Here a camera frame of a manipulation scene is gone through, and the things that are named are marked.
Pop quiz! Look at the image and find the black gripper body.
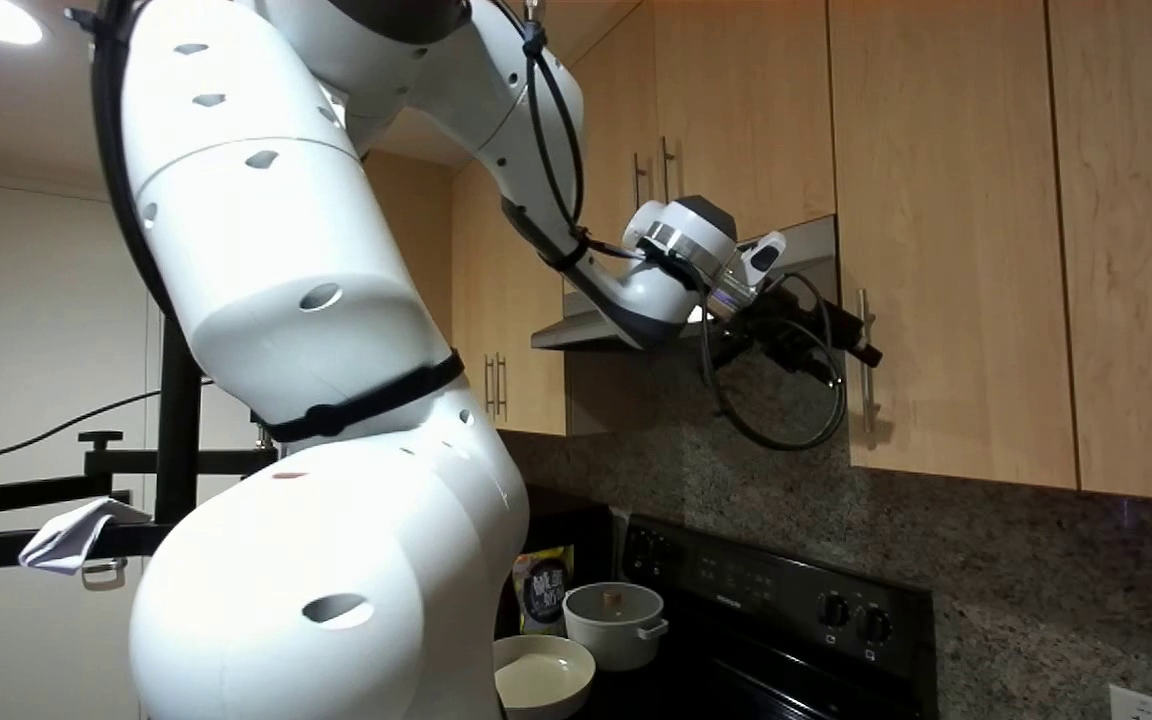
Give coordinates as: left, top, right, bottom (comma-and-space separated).
750, 279, 835, 371

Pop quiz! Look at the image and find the stainless steel range hood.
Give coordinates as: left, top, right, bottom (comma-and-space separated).
527, 212, 846, 355

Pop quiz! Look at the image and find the black electric stove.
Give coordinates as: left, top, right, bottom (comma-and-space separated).
506, 492, 945, 720

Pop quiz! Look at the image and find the dark food packet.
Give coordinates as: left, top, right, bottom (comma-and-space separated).
510, 540, 581, 633

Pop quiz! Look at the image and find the white ceramic bowl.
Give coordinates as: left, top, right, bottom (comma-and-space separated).
490, 629, 599, 720

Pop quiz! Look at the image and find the black tripod stand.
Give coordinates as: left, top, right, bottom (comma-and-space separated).
0, 316, 279, 577

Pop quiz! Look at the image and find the white crumpled cloth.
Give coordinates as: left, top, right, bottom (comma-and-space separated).
14, 492, 155, 591

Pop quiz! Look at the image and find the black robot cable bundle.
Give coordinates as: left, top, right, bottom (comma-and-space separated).
93, 0, 858, 456

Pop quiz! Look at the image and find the white wall outlet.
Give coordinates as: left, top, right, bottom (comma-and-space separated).
1103, 678, 1152, 720

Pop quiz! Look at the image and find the thin black wall wire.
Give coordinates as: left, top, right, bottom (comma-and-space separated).
0, 383, 170, 479

